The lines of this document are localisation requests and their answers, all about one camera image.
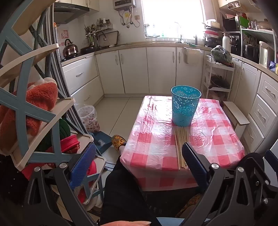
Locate white water heater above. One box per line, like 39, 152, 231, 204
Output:
113, 0, 136, 11

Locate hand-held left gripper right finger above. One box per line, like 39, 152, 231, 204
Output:
178, 142, 254, 226

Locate bag of green vegetables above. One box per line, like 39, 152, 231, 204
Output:
210, 46, 233, 66

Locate yellow patterned slipper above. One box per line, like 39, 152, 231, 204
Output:
111, 135, 127, 151
175, 193, 203, 218

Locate blue dustpan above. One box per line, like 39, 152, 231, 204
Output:
90, 131, 114, 156

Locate cream kitchen base cabinets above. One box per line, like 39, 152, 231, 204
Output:
62, 41, 278, 152

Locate white metal counter shelf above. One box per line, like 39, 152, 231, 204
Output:
222, 27, 276, 63

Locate white electric water boiler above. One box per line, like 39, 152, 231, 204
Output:
259, 41, 270, 67

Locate white door-hung bin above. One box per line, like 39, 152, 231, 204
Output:
181, 47, 201, 64

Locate person's black trouser leg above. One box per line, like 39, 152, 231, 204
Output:
100, 150, 207, 226

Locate small white wooden stool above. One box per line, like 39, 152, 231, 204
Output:
223, 101, 250, 139

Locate steel cooking pot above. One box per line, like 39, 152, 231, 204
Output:
243, 43, 260, 60

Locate range hood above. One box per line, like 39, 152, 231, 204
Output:
53, 2, 90, 24

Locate white thermos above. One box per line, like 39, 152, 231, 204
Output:
222, 34, 232, 53

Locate stacked food containers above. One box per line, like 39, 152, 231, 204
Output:
203, 19, 222, 47

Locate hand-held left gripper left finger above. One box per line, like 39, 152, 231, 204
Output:
27, 142, 102, 226

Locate bundle of wooden chopsticks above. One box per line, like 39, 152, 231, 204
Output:
174, 127, 190, 170

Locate pink checked plastic tablecloth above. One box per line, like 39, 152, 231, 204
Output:
120, 95, 246, 192

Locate green cloth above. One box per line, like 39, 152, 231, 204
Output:
43, 118, 71, 150

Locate white trolley rack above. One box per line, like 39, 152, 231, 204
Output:
201, 55, 236, 102

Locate green plastic board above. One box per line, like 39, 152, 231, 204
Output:
239, 16, 250, 29

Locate cream wall cabinets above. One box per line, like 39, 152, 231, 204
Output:
217, 0, 235, 8

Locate red patterned cloth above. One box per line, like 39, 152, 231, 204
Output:
77, 188, 92, 202

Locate wall utensil rack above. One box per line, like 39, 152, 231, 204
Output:
84, 18, 114, 37

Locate clear floral trash bin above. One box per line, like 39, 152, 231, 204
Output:
75, 104, 100, 133

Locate steel kettle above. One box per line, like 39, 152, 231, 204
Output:
63, 39, 79, 57

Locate orange fleece cloth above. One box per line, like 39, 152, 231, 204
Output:
0, 79, 59, 150

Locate kitchen window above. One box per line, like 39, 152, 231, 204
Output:
141, 0, 206, 41

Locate sink faucet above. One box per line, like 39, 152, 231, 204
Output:
174, 22, 185, 43

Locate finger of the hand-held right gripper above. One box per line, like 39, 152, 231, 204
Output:
251, 149, 278, 218

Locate blue and cream shelf rack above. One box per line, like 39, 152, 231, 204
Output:
0, 0, 107, 206

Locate black wok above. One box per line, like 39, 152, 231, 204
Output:
80, 45, 97, 55

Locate blue cutout plastic basket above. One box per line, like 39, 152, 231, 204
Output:
171, 85, 202, 127

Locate black microwave oven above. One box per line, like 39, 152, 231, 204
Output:
222, 17, 240, 32

